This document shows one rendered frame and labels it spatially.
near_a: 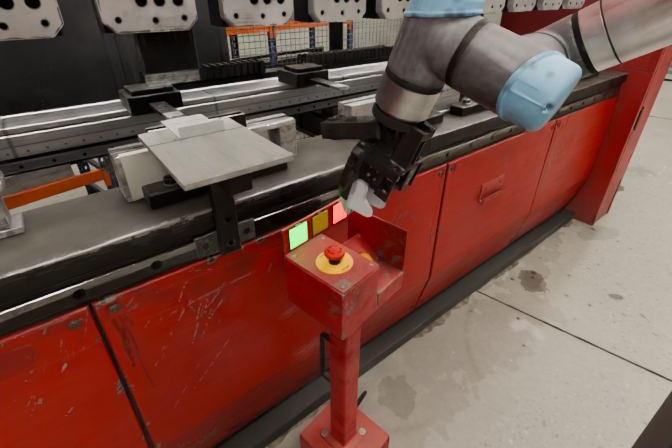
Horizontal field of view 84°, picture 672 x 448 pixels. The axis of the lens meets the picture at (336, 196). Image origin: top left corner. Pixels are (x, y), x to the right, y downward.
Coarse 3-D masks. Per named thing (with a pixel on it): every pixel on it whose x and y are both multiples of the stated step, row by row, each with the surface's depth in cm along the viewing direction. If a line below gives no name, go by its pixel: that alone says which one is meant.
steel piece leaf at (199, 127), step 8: (200, 120) 76; (208, 120) 76; (216, 120) 70; (168, 128) 72; (176, 128) 72; (184, 128) 67; (192, 128) 67; (200, 128) 68; (208, 128) 69; (216, 128) 70; (224, 128) 71; (184, 136) 67; (192, 136) 68
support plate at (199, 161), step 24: (144, 144) 66; (168, 144) 65; (192, 144) 65; (216, 144) 65; (240, 144) 65; (264, 144) 65; (168, 168) 56; (192, 168) 56; (216, 168) 56; (240, 168) 56; (264, 168) 58
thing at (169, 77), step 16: (160, 32) 66; (176, 32) 67; (192, 32) 69; (144, 48) 65; (160, 48) 67; (176, 48) 68; (192, 48) 70; (144, 64) 66; (160, 64) 68; (176, 64) 70; (192, 64) 71; (160, 80) 70; (176, 80) 71; (192, 80) 73
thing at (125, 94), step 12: (132, 84) 91; (144, 84) 91; (168, 84) 91; (120, 96) 90; (132, 96) 85; (144, 96) 86; (156, 96) 87; (168, 96) 89; (180, 96) 91; (132, 108) 85; (144, 108) 87; (156, 108) 83; (168, 108) 83
